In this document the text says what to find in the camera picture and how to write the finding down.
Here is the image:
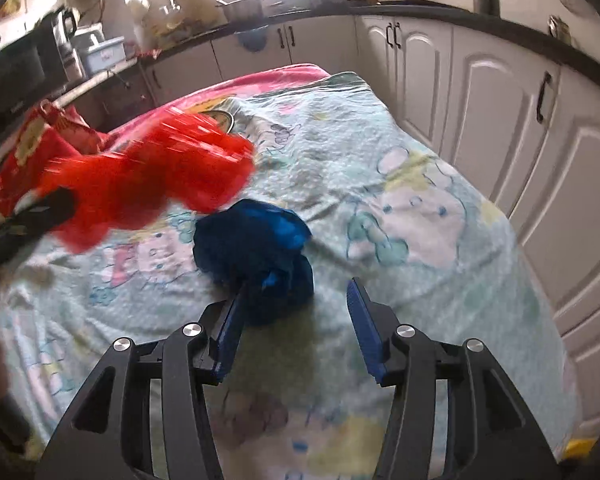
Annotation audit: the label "blue plastic bag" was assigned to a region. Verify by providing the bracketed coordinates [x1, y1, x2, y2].
[193, 198, 314, 326]

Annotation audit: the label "red plastic bag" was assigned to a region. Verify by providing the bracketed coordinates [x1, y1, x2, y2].
[36, 108, 254, 252]

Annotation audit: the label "yellow rimmed trash bin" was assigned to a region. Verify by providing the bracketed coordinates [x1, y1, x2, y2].
[562, 438, 596, 460]

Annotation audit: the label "red floral cushion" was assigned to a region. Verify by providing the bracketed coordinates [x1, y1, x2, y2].
[0, 100, 117, 218]

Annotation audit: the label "hello kitty tablecloth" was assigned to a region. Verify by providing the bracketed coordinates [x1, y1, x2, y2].
[0, 73, 578, 479]

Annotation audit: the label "black microwave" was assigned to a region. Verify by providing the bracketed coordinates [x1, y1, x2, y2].
[0, 29, 52, 126]

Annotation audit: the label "blue white storage box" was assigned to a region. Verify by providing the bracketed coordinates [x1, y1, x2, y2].
[80, 37, 126, 76]

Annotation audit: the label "round metal plate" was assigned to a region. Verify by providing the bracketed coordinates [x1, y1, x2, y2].
[201, 110, 235, 133]

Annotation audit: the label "pink red blanket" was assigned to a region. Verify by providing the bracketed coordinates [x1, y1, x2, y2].
[110, 63, 330, 138]

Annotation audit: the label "white lower cabinets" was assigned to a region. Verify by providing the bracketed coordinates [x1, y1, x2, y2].
[143, 15, 600, 437]

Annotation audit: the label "blue hanging cloth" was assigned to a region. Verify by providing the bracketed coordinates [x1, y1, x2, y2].
[234, 25, 268, 53]

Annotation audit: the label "steel cooking pot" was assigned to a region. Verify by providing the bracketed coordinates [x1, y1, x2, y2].
[215, 0, 264, 24]

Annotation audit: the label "black countertop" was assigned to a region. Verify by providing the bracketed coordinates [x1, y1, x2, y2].
[138, 3, 600, 87]

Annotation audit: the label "dark metal cup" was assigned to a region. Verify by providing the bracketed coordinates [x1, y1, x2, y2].
[472, 0, 501, 18]

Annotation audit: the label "steel teapot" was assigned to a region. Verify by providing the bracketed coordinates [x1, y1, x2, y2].
[547, 15, 572, 46]

